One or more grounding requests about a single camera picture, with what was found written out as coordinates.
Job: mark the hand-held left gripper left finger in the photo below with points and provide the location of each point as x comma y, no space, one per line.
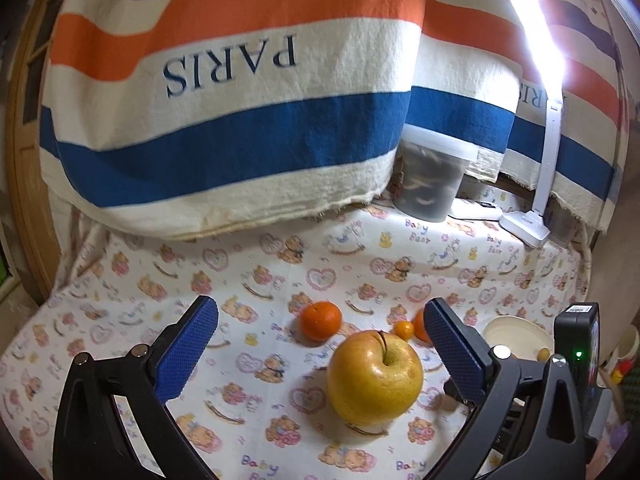
185,350

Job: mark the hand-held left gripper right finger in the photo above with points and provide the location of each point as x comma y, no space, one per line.
455,350

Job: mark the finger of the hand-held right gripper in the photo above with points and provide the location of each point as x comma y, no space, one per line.
457,392

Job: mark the orange mandarin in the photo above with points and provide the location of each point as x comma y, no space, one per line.
421,329
321,321

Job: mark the small orange kumquat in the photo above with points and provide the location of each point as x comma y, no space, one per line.
403,329

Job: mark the cream round plate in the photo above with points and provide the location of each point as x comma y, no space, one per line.
517,337

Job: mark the yellow apple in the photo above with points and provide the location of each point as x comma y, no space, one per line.
372,377

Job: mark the bear print table cloth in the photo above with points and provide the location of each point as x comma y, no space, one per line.
200,270

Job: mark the small clear plastic container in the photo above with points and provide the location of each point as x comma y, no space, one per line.
564,222

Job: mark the white flat device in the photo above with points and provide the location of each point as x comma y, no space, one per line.
475,209

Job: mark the clear lidded plastic container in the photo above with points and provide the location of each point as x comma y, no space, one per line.
430,175

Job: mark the white desk lamp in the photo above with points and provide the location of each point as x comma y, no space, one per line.
542,135

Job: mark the striped blanket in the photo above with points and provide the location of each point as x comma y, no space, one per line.
225,110

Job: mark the wooden glass-pane door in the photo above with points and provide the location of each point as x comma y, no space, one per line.
27,160

